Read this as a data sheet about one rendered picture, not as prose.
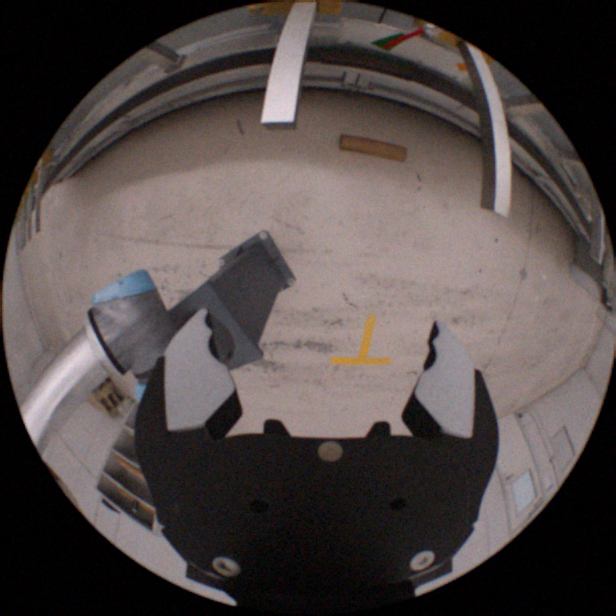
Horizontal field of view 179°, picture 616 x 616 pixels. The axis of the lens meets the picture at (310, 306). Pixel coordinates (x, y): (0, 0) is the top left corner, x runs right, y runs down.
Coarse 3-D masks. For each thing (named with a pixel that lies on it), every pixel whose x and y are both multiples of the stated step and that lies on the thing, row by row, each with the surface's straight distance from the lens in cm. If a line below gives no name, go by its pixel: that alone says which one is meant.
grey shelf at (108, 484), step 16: (128, 416) 289; (128, 432) 288; (112, 448) 274; (128, 448) 299; (112, 464) 287; (96, 480) 279; (112, 480) 261; (128, 480) 303; (144, 480) 289; (112, 496) 303; (144, 496) 285; (128, 512) 279; (144, 512) 284; (144, 528) 231; (160, 528) 229
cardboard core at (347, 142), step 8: (344, 136) 103; (352, 136) 104; (344, 144) 102; (352, 144) 102; (360, 144) 103; (368, 144) 103; (376, 144) 104; (384, 144) 106; (392, 144) 108; (360, 152) 106; (368, 152) 105; (376, 152) 105; (384, 152) 105; (392, 152) 106; (400, 152) 107; (400, 160) 109
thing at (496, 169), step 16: (464, 48) 44; (480, 64) 41; (480, 80) 37; (480, 96) 35; (496, 96) 37; (480, 112) 34; (496, 112) 34; (480, 128) 33; (496, 128) 31; (496, 144) 30; (496, 160) 29; (496, 176) 28; (496, 192) 28; (496, 208) 28
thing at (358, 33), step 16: (352, 32) 47; (368, 32) 47; (384, 32) 46; (400, 32) 46; (368, 48) 51; (400, 48) 50; (416, 48) 49; (432, 48) 48; (432, 64) 53; (448, 64) 52; (464, 64) 51
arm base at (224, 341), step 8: (192, 312) 60; (184, 320) 59; (216, 320) 58; (216, 328) 57; (224, 328) 58; (216, 336) 56; (224, 336) 58; (232, 336) 60; (216, 344) 56; (224, 344) 58; (232, 344) 60; (224, 352) 58; (232, 352) 61; (224, 360) 60
